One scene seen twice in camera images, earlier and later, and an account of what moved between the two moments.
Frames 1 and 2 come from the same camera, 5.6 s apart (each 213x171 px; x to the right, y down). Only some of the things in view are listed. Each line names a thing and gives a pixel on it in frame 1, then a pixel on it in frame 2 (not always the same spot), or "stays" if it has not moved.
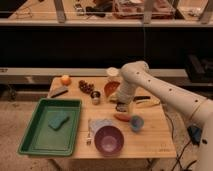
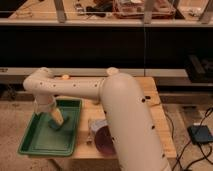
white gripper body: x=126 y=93 to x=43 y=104
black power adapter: x=194 y=133 stays
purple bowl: x=109 y=141 stays
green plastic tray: x=41 y=139 stays
